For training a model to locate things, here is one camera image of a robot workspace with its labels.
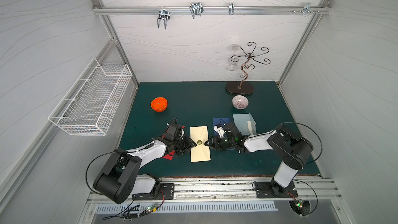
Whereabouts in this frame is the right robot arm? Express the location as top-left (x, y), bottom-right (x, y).
top-left (204, 122), bottom-right (314, 192)

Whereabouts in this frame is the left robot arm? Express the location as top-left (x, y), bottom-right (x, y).
top-left (88, 123), bottom-right (197, 204)

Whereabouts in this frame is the white wire basket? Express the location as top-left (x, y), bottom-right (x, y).
top-left (48, 58), bottom-right (132, 136)

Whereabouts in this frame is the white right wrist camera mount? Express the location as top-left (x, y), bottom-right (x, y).
top-left (214, 124), bottom-right (226, 138)

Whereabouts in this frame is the light blue envelope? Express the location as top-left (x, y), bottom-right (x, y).
top-left (233, 113), bottom-right (257, 135)

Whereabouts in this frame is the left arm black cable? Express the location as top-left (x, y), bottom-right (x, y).
top-left (85, 151), bottom-right (125, 195)

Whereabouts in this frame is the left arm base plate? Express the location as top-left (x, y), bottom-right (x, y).
top-left (132, 183), bottom-right (175, 201)

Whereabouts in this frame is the metal hook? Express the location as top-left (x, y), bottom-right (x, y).
top-left (292, 3), bottom-right (320, 15)
top-left (157, 9), bottom-right (171, 30)
top-left (229, 3), bottom-right (235, 16)
top-left (189, 3), bottom-right (204, 19)

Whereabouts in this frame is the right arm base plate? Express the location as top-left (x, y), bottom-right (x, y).
top-left (252, 181), bottom-right (299, 199)

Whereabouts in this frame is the striped ceramic bowl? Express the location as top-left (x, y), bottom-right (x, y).
top-left (232, 95), bottom-right (249, 110)

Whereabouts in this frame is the dark blue envelope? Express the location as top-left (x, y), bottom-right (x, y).
top-left (213, 118), bottom-right (232, 151)

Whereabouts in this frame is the dark jewelry stand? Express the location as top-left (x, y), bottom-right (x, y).
top-left (226, 41), bottom-right (271, 95)

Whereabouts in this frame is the orange plastic bowl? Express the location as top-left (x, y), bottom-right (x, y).
top-left (150, 97), bottom-right (168, 112)

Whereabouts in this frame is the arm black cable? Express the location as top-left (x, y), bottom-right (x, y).
top-left (85, 151), bottom-right (125, 195)
top-left (275, 122), bottom-right (323, 165)

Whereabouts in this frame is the cream envelope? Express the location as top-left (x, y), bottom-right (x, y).
top-left (190, 126), bottom-right (211, 162)

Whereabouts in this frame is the aluminium crossbar rail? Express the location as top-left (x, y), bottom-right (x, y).
top-left (93, 5), bottom-right (332, 16)

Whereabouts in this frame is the red envelope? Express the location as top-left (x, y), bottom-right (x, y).
top-left (161, 124), bottom-right (184, 160)

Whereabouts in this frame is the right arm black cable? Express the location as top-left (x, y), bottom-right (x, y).
top-left (275, 122), bottom-right (323, 165)

